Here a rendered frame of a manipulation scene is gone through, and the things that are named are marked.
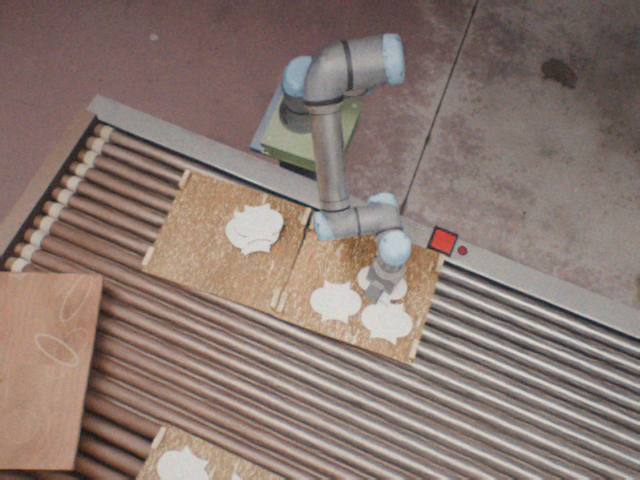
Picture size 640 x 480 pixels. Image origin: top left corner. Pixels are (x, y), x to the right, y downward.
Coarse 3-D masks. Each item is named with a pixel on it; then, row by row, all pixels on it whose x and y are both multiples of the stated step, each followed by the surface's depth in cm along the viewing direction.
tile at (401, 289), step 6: (366, 270) 191; (360, 276) 190; (360, 282) 189; (366, 282) 189; (402, 282) 189; (396, 288) 189; (402, 288) 189; (384, 294) 188; (396, 294) 188; (402, 294) 188; (378, 300) 188; (384, 300) 187; (390, 300) 187; (396, 300) 188
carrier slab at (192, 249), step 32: (192, 192) 201; (224, 192) 201; (256, 192) 201; (192, 224) 197; (224, 224) 197; (288, 224) 197; (160, 256) 193; (192, 256) 193; (224, 256) 193; (256, 256) 193; (288, 256) 194; (192, 288) 190; (224, 288) 189; (256, 288) 190
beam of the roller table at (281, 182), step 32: (96, 96) 215; (128, 128) 211; (160, 128) 211; (192, 160) 210; (224, 160) 208; (256, 160) 208; (288, 192) 204; (416, 224) 201; (480, 256) 197; (512, 288) 194; (544, 288) 194; (576, 288) 194; (608, 320) 191
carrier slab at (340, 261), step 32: (320, 256) 194; (352, 256) 194; (416, 256) 194; (288, 288) 190; (352, 288) 190; (416, 288) 191; (288, 320) 186; (320, 320) 186; (352, 320) 187; (416, 320) 187; (384, 352) 183
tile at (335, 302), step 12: (324, 288) 189; (336, 288) 189; (348, 288) 189; (312, 300) 188; (324, 300) 188; (336, 300) 188; (348, 300) 188; (360, 300) 188; (324, 312) 187; (336, 312) 187; (348, 312) 187
